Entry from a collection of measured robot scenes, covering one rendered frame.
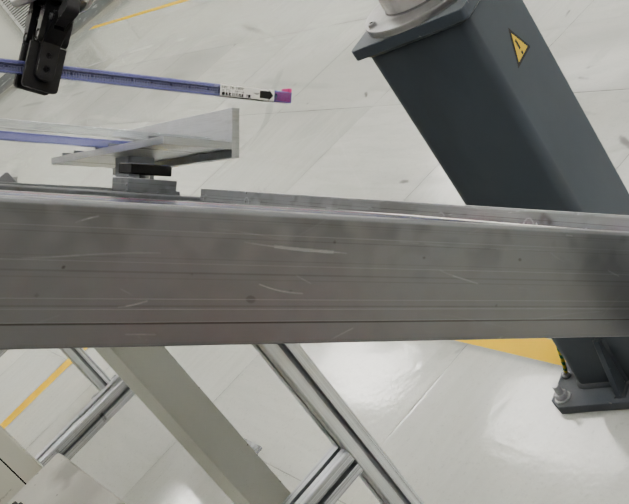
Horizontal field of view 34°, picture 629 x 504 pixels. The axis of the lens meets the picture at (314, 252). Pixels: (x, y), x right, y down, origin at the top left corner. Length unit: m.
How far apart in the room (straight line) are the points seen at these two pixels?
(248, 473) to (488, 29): 0.71
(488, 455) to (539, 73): 0.65
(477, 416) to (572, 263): 1.26
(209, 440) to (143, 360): 0.16
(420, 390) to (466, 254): 1.44
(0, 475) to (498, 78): 1.17
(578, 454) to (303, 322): 1.21
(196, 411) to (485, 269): 0.97
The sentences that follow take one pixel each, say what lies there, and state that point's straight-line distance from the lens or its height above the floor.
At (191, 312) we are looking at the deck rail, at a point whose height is 0.92.
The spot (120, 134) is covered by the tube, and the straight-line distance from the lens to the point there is 1.32.
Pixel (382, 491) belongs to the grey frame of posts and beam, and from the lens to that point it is 1.45.
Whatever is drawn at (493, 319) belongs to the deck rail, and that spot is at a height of 0.80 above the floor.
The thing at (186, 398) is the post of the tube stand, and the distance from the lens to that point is 1.47.
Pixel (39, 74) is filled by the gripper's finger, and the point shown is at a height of 0.98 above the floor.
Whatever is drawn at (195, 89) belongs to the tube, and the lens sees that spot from 0.99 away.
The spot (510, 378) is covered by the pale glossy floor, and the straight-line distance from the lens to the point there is 1.87.
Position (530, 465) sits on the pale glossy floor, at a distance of 1.70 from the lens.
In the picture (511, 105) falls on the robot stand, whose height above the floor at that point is 0.54.
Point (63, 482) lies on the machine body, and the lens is 1.15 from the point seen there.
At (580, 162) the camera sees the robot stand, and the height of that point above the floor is 0.39.
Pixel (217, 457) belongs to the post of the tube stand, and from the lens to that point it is 1.51.
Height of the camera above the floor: 1.10
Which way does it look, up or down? 24 degrees down
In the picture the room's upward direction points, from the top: 36 degrees counter-clockwise
